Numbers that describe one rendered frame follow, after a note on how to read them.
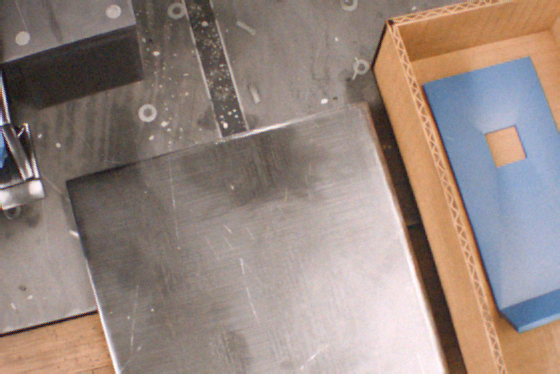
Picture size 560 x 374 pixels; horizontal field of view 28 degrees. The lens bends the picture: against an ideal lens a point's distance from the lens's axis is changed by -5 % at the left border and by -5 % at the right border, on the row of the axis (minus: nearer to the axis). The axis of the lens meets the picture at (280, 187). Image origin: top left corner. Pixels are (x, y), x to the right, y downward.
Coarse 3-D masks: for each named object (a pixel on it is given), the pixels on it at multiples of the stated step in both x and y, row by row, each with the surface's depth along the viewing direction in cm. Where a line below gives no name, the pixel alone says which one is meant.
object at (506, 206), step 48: (432, 96) 65; (480, 96) 65; (528, 96) 65; (480, 144) 64; (528, 144) 65; (480, 192) 64; (528, 192) 64; (480, 240) 63; (528, 240) 63; (528, 288) 62
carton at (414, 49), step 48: (480, 0) 60; (528, 0) 61; (384, 48) 61; (432, 48) 65; (480, 48) 66; (528, 48) 67; (384, 96) 65; (432, 144) 58; (432, 192) 60; (432, 240) 62; (480, 288) 56; (480, 336) 57; (528, 336) 62
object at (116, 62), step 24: (96, 48) 59; (120, 48) 60; (24, 72) 59; (48, 72) 60; (72, 72) 61; (96, 72) 62; (120, 72) 63; (144, 72) 64; (48, 96) 63; (72, 96) 64
